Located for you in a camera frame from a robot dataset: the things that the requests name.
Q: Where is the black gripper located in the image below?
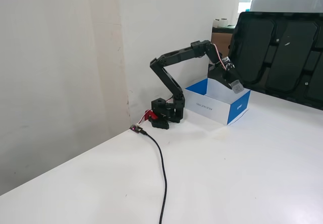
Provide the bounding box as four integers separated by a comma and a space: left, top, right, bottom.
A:
208, 56, 242, 90

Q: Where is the gray 3d-printed block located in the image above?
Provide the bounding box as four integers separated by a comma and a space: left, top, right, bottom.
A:
231, 79, 245, 94

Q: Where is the blue white cardboard box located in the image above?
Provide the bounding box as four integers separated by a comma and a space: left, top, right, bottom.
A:
184, 77, 251, 126

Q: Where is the brown cardboard box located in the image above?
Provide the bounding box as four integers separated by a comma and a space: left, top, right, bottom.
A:
211, 32, 234, 56

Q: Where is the black plastic tray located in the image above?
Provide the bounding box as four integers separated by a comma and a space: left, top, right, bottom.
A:
228, 11, 323, 109

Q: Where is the red black table clamp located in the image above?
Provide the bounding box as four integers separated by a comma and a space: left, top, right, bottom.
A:
143, 109, 170, 130

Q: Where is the red white board lead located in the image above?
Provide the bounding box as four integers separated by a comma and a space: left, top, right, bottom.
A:
137, 111, 152, 126

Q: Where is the white plastic container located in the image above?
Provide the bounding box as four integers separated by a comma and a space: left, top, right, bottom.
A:
250, 0, 323, 15

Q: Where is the white servo cable loop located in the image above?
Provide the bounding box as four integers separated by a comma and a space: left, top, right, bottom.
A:
210, 42, 228, 71

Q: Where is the black usb cable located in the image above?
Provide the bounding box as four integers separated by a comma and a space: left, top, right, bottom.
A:
139, 129, 168, 224

